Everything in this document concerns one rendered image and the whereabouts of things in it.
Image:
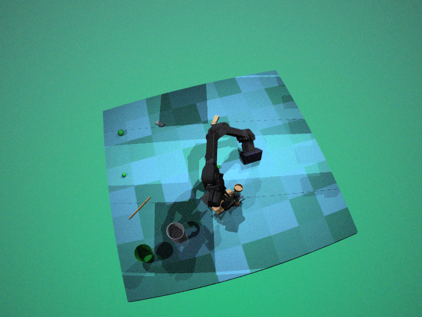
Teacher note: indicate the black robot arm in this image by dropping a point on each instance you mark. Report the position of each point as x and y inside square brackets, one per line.
[210, 173]

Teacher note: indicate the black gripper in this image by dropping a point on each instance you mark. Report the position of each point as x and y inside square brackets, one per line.
[228, 202]

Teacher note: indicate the tan rectangular block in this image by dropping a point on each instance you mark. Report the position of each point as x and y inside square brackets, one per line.
[215, 119]

